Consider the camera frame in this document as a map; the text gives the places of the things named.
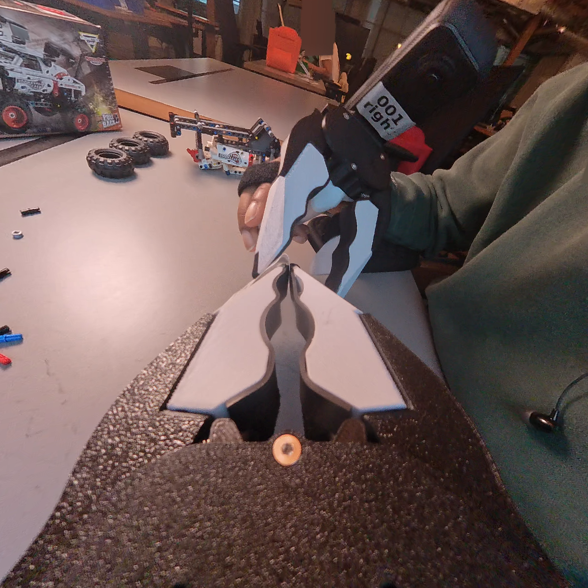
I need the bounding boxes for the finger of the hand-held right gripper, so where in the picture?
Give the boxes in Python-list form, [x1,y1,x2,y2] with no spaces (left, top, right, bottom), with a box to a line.
[328,200,380,298]
[252,142,331,278]

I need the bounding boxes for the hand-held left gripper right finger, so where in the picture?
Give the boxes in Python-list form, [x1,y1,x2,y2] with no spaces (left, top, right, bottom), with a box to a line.
[289,264,409,411]

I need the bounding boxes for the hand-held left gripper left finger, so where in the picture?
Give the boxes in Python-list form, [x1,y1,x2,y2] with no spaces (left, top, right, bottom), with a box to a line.
[166,266,291,413]

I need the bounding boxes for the white sticker sheet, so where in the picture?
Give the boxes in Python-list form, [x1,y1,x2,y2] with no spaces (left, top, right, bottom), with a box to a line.
[255,239,343,279]

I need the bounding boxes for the toy truck chassis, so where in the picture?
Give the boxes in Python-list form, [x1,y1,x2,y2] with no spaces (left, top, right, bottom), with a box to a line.
[168,110,282,177]

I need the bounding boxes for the pile of small toy parts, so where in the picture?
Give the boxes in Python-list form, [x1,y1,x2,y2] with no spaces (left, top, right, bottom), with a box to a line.
[0,324,25,366]

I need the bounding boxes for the grey desk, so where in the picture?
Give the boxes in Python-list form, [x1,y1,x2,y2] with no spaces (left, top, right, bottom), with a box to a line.
[0,108,444,575]

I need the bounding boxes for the person's right hand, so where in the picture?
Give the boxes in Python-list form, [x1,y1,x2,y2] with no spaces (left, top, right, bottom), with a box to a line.
[237,183,309,253]

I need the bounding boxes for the grey background table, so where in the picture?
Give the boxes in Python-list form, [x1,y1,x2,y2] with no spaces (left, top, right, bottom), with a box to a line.
[108,57,341,130]

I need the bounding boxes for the orange crate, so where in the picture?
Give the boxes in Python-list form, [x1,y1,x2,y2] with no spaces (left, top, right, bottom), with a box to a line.
[266,25,303,74]

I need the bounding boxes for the black toy tyre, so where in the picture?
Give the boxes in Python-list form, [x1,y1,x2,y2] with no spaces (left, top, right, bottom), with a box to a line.
[109,136,152,165]
[132,130,169,156]
[86,147,135,179]

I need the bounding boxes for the wooden table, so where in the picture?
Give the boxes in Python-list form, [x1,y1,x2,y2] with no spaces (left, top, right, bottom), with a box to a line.
[115,87,258,138]

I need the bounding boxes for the person's torso green sweatshirt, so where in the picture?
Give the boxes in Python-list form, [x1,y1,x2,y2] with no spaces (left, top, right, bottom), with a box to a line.
[425,193,588,579]

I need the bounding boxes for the toy truck box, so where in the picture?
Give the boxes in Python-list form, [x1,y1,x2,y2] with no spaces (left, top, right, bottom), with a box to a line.
[0,0,122,138]

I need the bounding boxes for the black wired earphone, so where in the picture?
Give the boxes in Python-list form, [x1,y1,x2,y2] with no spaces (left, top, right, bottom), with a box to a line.
[528,371,588,433]

